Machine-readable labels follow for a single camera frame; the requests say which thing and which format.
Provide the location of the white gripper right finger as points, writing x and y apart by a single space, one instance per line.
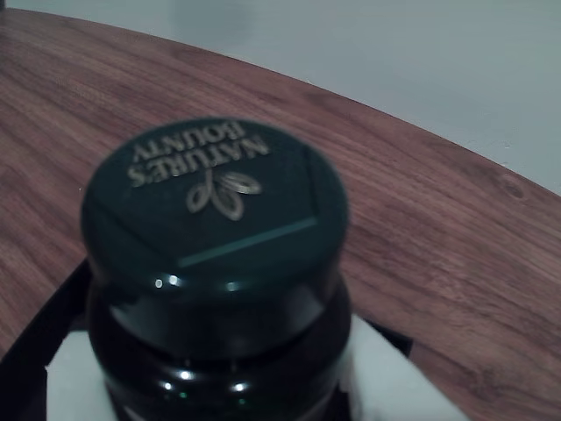
385 386

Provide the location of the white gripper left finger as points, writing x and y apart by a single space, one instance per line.
74 386

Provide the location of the green pill bottle with cap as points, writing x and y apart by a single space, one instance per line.
210 219

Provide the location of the black shallow cardboard box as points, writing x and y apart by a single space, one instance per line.
22 386

